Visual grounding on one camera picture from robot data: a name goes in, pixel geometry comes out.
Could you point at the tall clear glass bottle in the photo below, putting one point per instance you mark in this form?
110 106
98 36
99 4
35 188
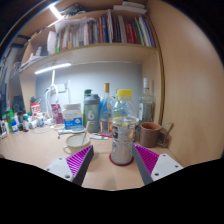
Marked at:
146 106

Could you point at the bright ceiling light tube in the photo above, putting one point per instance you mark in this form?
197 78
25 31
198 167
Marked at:
55 11

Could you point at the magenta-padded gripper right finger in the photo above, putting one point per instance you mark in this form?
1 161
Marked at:
148 159

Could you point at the brown mug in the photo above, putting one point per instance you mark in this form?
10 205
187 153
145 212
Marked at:
149 135

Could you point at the blue and white box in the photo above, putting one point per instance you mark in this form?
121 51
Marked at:
72 118

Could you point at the clear yellow-capped drink bottle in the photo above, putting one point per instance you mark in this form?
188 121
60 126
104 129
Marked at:
122 140

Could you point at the green packet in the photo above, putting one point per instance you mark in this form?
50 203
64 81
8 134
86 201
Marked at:
10 118

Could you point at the pink box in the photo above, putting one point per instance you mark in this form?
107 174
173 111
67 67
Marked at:
56 113

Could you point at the red and white canister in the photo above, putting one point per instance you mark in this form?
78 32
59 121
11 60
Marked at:
35 108

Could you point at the flat round red coaster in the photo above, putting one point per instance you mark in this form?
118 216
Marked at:
113 162

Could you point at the cream ceramic cup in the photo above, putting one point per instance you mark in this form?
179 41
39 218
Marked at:
75 146

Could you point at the wooden shelf unit with books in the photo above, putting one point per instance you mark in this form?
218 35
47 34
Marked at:
100 43

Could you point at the slim white light strip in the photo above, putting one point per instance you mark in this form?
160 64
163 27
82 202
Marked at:
53 68

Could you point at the white wall power outlet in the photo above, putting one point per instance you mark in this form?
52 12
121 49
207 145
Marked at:
60 88

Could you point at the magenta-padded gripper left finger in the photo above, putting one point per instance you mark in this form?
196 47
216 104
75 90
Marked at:
77 160

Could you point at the blue gold-capped bottle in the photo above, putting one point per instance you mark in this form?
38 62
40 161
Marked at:
105 113

